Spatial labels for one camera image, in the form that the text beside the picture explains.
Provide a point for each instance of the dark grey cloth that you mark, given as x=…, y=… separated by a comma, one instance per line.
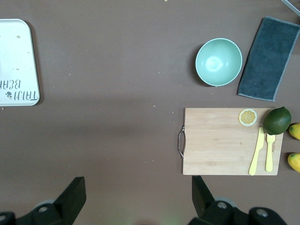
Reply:
x=268, y=59

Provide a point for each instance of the lemon slice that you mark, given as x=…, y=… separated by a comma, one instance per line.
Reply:
x=248, y=117

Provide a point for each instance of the yellow plastic knife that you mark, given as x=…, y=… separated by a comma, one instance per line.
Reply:
x=257, y=150

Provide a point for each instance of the cream bear print tray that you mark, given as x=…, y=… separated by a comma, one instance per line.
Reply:
x=16, y=58

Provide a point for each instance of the mint green bowl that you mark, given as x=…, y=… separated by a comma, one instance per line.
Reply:
x=218, y=62

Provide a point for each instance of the dark green lime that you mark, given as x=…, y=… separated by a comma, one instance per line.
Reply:
x=277, y=120

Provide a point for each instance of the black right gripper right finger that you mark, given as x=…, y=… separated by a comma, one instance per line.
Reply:
x=204, y=204

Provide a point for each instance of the wooden cutting board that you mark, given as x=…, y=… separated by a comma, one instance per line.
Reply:
x=211, y=143

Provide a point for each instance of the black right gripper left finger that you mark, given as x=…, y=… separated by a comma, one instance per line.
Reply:
x=70, y=204

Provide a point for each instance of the yellow plastic fork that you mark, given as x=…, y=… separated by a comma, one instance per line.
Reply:
x=269, y=157

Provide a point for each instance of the yellow lemon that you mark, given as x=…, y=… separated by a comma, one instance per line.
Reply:
x=294, y=162
x=295, y=131

